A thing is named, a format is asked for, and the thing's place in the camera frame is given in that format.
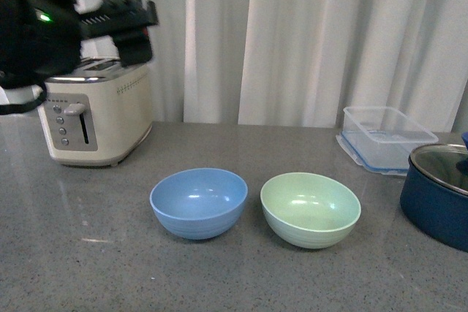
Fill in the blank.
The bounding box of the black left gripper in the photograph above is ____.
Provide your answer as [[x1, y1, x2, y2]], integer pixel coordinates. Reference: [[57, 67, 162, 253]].
[[79, 0, 159, 67]]

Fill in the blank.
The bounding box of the blue bowl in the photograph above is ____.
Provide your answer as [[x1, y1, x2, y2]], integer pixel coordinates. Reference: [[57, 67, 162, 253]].
[[149, 168, 248, 240]]

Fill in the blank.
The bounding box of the green bowl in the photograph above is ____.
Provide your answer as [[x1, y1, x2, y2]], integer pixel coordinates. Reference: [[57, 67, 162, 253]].
[[260, 172, 361, 249]]

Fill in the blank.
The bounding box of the cream two-slot toaster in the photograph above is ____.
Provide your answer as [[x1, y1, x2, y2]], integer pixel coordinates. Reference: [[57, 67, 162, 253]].
[[38, 57, 152, 167]]

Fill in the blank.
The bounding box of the white curtain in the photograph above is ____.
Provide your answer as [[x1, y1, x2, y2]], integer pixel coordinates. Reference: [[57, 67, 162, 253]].
[[78, 0, 467, 132]]

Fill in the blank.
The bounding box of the clear plastic food container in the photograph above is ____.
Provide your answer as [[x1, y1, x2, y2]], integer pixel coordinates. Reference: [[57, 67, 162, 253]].
[[336, 106, 439, 176]]

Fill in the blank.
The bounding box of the dark blue pot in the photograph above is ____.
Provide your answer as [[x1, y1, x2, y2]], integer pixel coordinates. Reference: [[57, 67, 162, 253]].
[[399, 143, 468, 253]]

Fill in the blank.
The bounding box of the glass pot lid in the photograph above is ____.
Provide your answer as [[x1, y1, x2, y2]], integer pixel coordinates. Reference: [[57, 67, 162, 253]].
[[409, 132, 467, 196]]

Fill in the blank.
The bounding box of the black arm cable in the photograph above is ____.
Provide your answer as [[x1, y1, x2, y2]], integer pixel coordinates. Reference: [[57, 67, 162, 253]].
[[0, 70, 48, 116]]

